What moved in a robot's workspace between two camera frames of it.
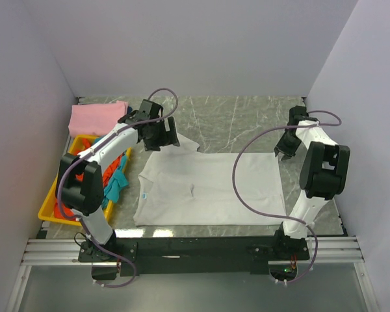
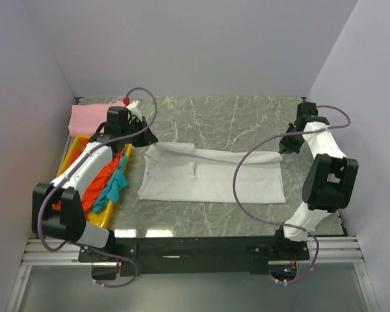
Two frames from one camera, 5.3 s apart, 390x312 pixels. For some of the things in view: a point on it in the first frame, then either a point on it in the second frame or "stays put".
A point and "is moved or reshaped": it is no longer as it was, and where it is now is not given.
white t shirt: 180,187 is moved or reshaped
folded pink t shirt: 95,119 stays put
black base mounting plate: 197,254 stays put
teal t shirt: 118,181 stays put
